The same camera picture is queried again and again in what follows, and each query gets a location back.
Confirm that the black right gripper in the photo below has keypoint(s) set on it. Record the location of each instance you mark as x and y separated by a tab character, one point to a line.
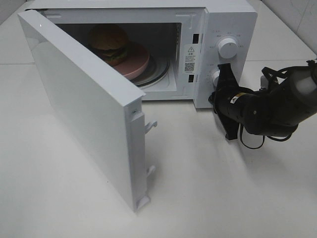
223	100

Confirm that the white timer knob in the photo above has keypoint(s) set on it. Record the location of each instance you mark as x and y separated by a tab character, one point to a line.
214	77

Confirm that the pink round plate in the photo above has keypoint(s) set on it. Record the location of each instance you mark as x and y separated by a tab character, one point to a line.
136	62

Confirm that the white microwave door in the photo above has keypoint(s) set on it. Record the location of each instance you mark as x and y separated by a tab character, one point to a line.
101	108

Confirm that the burger with lettuce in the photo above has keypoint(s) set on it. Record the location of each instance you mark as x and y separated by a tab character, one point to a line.
109	42

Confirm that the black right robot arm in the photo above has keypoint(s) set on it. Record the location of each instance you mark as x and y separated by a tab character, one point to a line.
289	98

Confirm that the upper white power knob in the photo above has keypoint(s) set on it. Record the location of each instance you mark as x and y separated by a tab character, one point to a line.
227	47

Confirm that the white warning label sticker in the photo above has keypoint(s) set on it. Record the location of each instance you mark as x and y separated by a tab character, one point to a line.
190	58

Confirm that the white microwave oven body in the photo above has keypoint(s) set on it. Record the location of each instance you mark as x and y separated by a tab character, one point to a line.
164	27

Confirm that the glass microwave turntable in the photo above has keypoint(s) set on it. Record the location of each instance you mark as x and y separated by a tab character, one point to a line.
154	72

